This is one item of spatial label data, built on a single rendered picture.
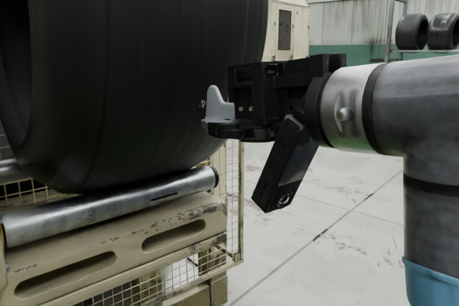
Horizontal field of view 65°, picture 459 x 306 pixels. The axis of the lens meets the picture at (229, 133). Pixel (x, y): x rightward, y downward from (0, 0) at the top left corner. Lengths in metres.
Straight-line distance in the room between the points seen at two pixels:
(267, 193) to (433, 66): 0.20
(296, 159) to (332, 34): 12.16
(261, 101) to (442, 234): 0.19
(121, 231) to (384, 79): 0.43
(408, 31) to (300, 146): 5.41
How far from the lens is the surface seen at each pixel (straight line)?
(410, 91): 0.28
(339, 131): 0.31
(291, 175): 0.38
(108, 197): 0.57
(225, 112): 0.42
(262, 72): 0.36
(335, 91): 0.31
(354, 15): 12.27
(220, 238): 0.68
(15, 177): 0.82
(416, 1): 11.72
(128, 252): 0.59
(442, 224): 0.28
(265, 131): 0.37
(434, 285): 0.30
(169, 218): 0.61
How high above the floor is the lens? 1.12
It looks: 12 degrees down
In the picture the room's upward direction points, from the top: straight up
